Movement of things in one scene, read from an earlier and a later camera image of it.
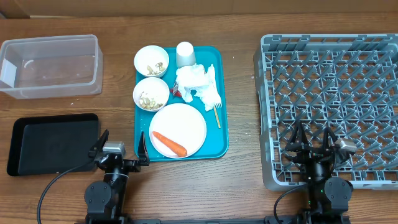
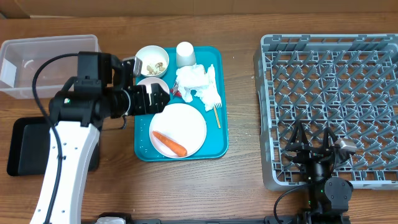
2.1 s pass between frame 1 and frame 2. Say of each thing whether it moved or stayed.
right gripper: stayed
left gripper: moved
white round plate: stayed
